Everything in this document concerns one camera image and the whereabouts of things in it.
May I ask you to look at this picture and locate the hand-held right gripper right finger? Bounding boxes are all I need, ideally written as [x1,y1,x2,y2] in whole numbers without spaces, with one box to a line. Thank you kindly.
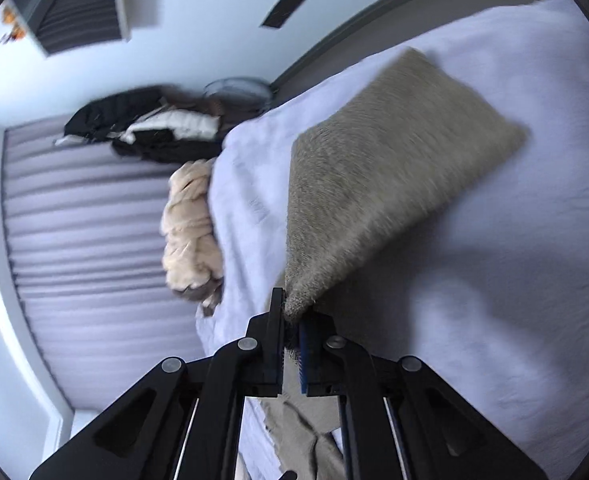
[297,310,548,480]

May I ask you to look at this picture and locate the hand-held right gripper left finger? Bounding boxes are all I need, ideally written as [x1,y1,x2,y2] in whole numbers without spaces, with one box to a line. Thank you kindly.
[30,287,288,480]

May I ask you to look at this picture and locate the grey-brown knit sweater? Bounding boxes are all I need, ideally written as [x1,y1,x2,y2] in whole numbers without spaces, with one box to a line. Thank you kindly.
[267,47,530,480]

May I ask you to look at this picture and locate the black and white clothes pile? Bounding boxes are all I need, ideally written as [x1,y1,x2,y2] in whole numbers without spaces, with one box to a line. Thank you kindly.
[54,85,225,163]

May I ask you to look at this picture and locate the beige crumpled cloth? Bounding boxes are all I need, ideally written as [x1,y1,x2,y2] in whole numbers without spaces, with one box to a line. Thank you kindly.
[160,159,225,318]

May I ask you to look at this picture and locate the lavender plush blanket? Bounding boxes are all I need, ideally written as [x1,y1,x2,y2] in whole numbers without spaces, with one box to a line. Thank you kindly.
[194,0,589,480]

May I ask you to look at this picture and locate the round fan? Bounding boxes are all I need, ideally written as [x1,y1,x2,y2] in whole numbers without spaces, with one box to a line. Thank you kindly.
[203,76,278,112]

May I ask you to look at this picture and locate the grey window blind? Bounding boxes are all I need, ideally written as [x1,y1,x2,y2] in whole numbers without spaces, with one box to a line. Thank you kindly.
[12,0,132,57]

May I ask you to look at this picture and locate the orange decorations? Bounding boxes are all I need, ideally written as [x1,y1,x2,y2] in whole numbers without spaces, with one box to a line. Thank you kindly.
[0,7,28,45]

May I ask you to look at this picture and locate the white door frame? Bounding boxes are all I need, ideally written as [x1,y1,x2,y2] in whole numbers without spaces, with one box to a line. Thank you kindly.
[0,120,75,456]

